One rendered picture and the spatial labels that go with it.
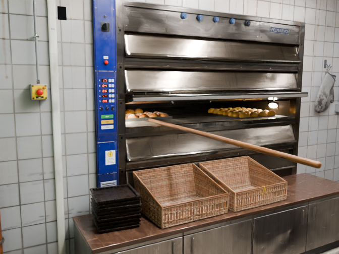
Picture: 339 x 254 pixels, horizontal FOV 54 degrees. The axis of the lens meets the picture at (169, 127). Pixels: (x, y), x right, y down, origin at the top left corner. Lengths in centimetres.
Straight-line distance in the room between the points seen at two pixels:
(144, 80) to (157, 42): 31
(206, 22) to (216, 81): 49
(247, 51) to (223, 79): 36
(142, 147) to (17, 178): 89
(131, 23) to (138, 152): 96
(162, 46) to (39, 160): 121
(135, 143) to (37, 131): 72
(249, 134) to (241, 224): 95
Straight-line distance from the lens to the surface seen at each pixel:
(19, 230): 252
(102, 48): 240
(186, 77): 271
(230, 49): 297
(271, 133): 335
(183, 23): 274
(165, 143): 267
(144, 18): 259
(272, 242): 286
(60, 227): 254
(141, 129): 254
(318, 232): 326
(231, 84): 295
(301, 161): 157
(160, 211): 222
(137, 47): 251
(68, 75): 236
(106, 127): 241
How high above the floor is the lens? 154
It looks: 8 degrees down
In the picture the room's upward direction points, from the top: straight up
